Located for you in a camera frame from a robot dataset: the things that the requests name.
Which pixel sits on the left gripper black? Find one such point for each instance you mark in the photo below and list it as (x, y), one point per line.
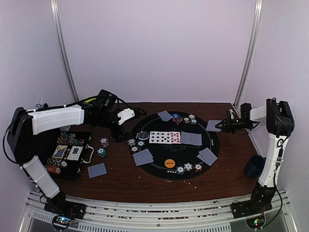
(115, 134)

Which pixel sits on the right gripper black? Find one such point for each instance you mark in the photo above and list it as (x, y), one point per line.
(228, 125)

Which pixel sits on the blue backed card deck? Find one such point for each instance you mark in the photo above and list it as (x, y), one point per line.
(211, 126)

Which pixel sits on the blue white 10 chip stack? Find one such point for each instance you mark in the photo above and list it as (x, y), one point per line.
(104, 142)

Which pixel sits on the green blue chip top mat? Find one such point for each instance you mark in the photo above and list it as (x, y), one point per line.
(193, 121)

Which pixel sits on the face down board card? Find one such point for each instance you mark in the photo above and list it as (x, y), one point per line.
(185, 138)
(196, 139)

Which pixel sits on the face down cards mat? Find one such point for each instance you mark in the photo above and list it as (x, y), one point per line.
(143, 157)
(207, 156)
(165, 116)

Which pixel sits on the green blue 50 chip stack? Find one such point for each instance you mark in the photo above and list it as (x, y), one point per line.
(101, 152)

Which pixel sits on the clear dealer button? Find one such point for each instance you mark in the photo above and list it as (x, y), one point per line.
(143, 135)

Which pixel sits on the blue small blind button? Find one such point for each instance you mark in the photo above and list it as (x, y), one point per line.
(176, 115)

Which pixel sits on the face up hearts card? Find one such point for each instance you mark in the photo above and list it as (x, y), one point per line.
(175, 137)

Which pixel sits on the orange chip bottom mat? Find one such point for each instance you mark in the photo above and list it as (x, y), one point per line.
(198, 168)

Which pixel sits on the blue white chip bottom mat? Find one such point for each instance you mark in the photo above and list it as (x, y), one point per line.
(188, 167)

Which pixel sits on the face up clubs card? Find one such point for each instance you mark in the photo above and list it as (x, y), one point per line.
(154, 137)

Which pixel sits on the face down cards top mat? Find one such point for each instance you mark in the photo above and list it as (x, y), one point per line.
(165, 116)

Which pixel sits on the face up spades card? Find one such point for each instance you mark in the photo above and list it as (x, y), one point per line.
(163, 137)

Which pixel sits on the green chip bottom mat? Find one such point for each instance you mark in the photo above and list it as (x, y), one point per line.
(180, 170)

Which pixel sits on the orange big blind button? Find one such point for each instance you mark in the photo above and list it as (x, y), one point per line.
(169, 163)

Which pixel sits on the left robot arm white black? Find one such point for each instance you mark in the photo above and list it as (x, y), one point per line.
(31, 135)

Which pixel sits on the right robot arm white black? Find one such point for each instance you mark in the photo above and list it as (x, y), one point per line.
(280, 125)

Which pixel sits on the green plastic bowl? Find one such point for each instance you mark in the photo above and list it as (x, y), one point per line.
(89, 99)

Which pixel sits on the boxed card deck white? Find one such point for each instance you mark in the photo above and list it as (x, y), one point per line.
(75, 153)

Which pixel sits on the black poker set case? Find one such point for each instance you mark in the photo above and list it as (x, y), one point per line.
(66, 153)

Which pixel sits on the dark blue mug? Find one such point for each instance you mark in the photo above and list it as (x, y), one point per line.
(255, 166)

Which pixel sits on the round black poker mat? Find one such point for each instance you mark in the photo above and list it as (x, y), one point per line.
(180, 153)

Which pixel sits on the boxed card deck gold blue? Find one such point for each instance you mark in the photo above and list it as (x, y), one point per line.
(60, 152)

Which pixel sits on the green chip row in case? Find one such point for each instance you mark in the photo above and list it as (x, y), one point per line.
(57, 162)

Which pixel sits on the orange chip row in case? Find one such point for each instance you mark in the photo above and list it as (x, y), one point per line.
(53, 169)

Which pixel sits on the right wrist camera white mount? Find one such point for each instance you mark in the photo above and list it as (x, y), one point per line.
(231, 113)

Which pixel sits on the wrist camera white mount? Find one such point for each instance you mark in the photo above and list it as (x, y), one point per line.
(125, 115)
(231, 113)

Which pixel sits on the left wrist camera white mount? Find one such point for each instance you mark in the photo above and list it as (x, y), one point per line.
(125, 115)

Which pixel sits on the right aluminium frame post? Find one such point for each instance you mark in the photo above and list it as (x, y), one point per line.
(253, 43)

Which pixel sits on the aluminium frame post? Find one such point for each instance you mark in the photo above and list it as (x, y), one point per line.
(253, 43)
(62, 47)

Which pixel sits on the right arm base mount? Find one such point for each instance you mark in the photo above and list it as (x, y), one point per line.
(259, 202)

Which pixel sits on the aluminium front rail frame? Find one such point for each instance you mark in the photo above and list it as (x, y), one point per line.
(203, 216)

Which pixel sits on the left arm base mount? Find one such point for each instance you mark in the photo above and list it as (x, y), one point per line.
(60, 206)

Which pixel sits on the left aluminium frame post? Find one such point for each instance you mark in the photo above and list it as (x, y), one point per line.
(62, 47)

